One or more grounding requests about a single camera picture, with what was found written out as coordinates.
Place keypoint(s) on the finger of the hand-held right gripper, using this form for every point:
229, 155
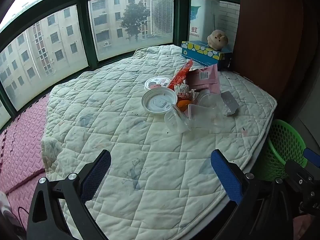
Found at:
297, 175
312, 157

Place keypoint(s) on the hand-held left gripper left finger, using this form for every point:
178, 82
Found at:
96, 175

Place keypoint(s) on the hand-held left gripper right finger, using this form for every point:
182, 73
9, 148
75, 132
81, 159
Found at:
226, 177

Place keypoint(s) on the green perforated plastic basket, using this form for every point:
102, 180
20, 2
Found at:
282, 142

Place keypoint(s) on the clear plastic tray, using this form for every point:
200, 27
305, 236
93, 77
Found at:
202, 116

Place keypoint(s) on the orange fruit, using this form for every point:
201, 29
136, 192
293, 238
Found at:
184, 105

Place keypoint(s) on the white round plastic lid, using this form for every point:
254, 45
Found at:
157, 102

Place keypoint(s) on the white red paper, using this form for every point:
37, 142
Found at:
183, 91

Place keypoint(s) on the pink snack packet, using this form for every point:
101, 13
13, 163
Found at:
212, 80

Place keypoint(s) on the round pink label container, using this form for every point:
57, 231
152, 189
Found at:
156, 83

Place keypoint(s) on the red snack wrapper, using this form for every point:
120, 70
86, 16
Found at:
178, 76

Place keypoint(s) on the white quilted mat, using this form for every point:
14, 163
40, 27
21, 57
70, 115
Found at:
125, 142

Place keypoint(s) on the pink foam floor mat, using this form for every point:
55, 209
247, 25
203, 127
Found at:
20, 150

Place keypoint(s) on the blue dotted tissue box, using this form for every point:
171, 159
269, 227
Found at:
200, 55

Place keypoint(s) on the brown wooden panel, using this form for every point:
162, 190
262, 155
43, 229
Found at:
262, 42

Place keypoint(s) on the beige apartment building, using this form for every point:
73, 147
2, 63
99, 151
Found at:
50, 55

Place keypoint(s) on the beige plush toy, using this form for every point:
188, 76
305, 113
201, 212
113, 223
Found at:
217, 39

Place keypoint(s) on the white printed appliance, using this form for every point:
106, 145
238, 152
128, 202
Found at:
200, 20

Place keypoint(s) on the green tree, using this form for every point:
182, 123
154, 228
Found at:
135, 17

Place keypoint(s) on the outdoor air conditioner unit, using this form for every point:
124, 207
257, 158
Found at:
162, 16

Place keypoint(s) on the green window frame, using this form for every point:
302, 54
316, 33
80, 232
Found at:
82, 30

